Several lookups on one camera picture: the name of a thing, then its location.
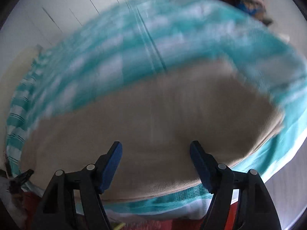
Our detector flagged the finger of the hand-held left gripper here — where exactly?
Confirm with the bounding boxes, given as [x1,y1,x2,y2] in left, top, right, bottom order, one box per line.
[13,169,34,188]

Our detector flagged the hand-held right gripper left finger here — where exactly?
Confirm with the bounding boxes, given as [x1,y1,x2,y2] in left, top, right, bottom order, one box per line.
[31,141,123,230]

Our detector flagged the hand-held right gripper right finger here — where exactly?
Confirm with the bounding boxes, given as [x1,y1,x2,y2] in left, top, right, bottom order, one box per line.
[189,141,282,230]

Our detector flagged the beige pants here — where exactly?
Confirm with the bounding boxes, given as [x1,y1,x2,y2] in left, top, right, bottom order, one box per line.
[20,59,286,200]

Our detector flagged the orange fleece blanket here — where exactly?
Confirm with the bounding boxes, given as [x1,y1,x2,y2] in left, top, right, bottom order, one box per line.
[23,189,240,230]

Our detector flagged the beige headboard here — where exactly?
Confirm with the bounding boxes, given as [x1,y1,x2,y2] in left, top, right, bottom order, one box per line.
[0,45,44,96]

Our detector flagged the teal plaid blanket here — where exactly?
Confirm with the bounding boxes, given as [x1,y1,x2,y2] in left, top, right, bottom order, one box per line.
[5,0,307,221]

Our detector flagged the white wardrobe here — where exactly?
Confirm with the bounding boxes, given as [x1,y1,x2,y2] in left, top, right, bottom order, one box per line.
[5,0,183,60]

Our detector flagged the pile of clothes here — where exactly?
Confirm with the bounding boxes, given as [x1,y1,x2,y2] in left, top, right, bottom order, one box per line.
[230,0,274,25]

